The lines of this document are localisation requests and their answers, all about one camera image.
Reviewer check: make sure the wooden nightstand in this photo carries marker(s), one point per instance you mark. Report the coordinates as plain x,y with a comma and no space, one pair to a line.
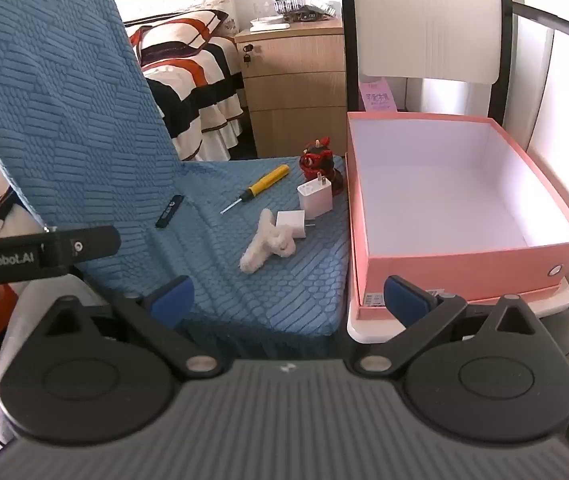
294,90

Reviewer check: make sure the clear plastic organizer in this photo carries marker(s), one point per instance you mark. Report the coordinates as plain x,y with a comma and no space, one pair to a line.
304,4

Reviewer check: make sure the white papers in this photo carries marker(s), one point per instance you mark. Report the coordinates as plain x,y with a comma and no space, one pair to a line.
269,23

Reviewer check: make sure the large white charger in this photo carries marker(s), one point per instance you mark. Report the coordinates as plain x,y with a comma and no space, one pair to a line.
315,201

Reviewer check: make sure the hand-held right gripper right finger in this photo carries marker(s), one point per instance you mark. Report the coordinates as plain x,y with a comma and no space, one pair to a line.
404,302

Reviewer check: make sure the pink cardboard box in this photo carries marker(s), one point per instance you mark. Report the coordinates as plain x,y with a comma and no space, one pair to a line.
414,280

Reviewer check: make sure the striped pillow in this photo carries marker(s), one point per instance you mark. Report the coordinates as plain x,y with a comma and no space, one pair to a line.
179,35

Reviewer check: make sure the small white charger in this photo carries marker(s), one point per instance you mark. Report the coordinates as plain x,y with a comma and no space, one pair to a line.
289,221

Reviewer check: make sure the white plush hair claw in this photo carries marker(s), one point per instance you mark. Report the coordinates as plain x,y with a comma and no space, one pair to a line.
258,256

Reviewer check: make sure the nightstand keys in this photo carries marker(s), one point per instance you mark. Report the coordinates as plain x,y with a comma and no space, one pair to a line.
249,52

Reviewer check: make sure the yellow screwdriver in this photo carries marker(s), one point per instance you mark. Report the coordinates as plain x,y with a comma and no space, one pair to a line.
264,180

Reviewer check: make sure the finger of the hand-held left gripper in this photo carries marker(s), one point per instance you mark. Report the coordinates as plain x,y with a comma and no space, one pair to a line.
94,242

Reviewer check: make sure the blue quilted cloth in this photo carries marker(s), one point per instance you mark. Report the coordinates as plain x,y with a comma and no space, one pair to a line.
64,110

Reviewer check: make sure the small black device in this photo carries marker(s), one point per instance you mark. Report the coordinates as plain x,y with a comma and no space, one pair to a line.
170,211

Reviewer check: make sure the striped bed blanket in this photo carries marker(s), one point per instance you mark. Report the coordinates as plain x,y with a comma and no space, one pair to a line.
189,80

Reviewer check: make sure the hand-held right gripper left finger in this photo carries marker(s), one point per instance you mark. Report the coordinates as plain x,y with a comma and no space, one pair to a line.
177,294

